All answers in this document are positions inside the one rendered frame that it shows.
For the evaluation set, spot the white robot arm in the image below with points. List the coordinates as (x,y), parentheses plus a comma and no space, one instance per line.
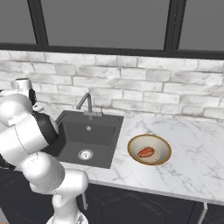
(35,137)

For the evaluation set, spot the dark grey sink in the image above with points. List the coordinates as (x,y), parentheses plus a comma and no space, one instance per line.
(93,137)

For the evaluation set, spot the orange-red frozen vegetable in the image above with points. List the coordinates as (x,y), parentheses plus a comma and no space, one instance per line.
(145,152)

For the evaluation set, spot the beige bowl with brown rim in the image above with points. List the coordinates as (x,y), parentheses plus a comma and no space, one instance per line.
(163,145)

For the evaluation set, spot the dark grey tap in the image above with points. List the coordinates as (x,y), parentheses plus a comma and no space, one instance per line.
(88,100)

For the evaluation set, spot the black window frame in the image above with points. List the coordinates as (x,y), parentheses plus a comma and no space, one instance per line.
(40,26)

